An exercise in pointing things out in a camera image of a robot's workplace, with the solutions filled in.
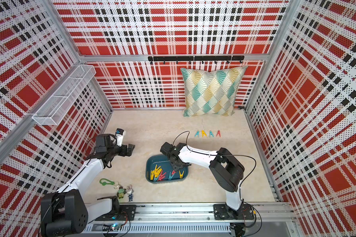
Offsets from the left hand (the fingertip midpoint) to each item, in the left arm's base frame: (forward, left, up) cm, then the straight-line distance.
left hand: (128, 144), depth 89 cm
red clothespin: (-14, -28, -9) cm, 32 cm away
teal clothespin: (+16, -43, -12) cm, 47 cm away
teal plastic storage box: (-7, -21, -10) cm, 24 cm away
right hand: (-10, -33, -7) cm, 35 cm away
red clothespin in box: (-17, -21, -8) cm, 28 cm away
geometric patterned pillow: (+29, -53, +16) cm, 62 cm away
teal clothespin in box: (-17, -26, -9) cm, 32 cm away
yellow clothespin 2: (+15, -47, -10) cm, 50 cm away
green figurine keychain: (-25, 0, -8) cm, 26 cm away
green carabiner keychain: (-20, +12, -9) cm, 25 cm away
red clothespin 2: (+16, -59, -11) cm, 62 cm away
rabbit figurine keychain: (-25, -5, -7) cm, 26 cm away
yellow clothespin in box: (-14, -17, -8) cm, 24 cm away
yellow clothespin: (-16, -32, -10) cm, 37 cm away
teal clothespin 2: (+15, -53, -10) cm, 56 cm away
